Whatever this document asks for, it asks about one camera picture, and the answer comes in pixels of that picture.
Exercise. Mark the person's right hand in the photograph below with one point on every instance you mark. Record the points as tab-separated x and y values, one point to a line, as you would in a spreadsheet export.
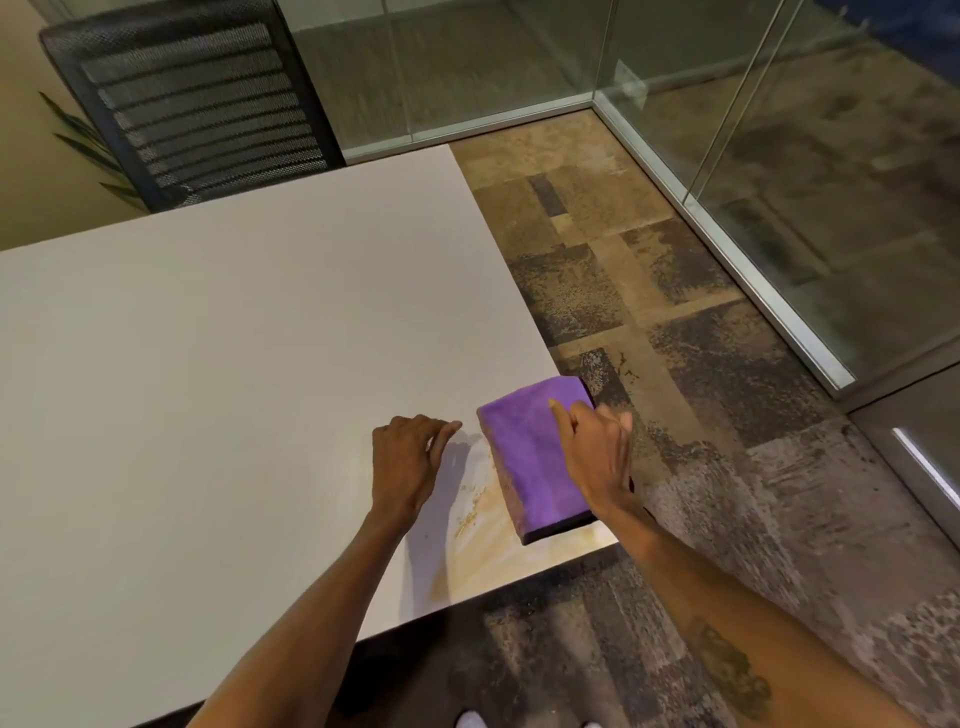
600	461

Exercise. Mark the person's left hand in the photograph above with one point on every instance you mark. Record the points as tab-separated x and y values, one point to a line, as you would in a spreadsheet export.
401	461

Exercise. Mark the person's left fingers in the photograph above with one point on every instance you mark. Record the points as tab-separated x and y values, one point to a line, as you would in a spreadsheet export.
439	433

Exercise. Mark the purple cleaning cloth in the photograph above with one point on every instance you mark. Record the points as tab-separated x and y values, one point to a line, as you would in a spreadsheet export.
529	450

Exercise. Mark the person's right forearm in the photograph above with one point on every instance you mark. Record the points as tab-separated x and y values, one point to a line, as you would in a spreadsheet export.
720	622

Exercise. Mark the person's left forearm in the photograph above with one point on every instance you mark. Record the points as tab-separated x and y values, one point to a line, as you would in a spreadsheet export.
315	622

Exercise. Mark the black mesh office chair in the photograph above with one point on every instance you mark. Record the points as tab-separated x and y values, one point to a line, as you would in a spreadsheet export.
202	105

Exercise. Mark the green plant leaves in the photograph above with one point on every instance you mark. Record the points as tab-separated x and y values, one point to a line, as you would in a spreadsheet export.
86	142

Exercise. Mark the glass partition with metal frame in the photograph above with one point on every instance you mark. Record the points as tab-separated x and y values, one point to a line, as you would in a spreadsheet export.
750	150

